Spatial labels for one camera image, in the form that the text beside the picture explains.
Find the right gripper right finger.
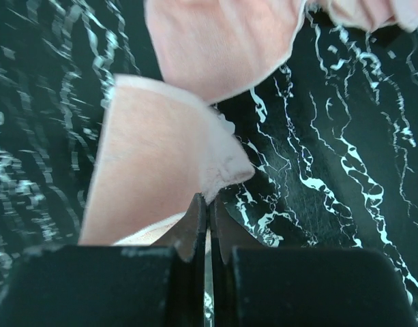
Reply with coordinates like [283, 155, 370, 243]
[208, 200, 417, 326]

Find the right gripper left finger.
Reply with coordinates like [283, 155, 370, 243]
[0, 194, 207, 326]

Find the pink towel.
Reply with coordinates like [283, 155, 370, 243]
[308, 0, 418, 33]
[79, 1, 305, 245]

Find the crumpled pink towel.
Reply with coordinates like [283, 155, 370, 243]
[308, 0, 418, 33]

